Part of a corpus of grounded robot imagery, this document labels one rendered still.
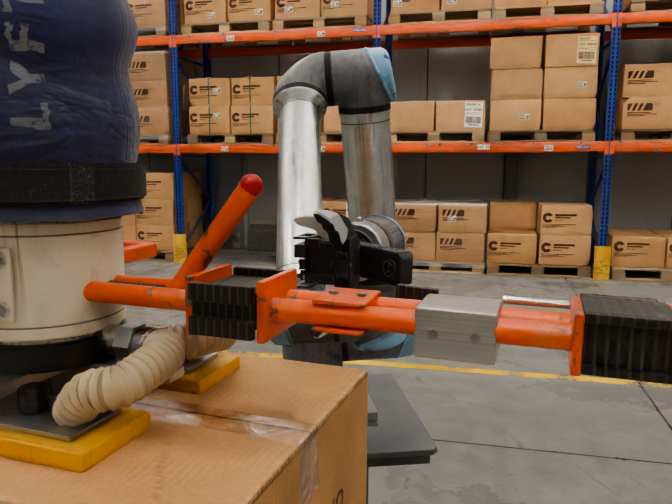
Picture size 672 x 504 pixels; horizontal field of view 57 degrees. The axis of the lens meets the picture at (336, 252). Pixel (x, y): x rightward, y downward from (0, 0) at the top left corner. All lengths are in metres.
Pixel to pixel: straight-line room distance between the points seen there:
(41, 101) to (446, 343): 0.44
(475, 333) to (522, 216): 7.76
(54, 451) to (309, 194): 0.70
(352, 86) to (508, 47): 6.57
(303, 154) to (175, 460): 0.74
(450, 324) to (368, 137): 0.87
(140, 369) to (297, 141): 0.72
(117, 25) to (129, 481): 0.44
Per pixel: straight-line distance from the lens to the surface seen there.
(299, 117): 1.27
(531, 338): 0.53
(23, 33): 0.67
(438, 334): 0.54
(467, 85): 9.12
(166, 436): 0.65
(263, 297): 0.57
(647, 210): 9.34
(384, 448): 1.44
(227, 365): 0.79
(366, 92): 1.35
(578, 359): 0.52
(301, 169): 1.18
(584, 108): 7.87
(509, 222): 8.28
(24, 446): 0.64
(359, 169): 1.38
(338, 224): 0.77
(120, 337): 0.70
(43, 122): 0.66
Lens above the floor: 1.38
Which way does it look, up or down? 8 degrees down
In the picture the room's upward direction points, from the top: straight up
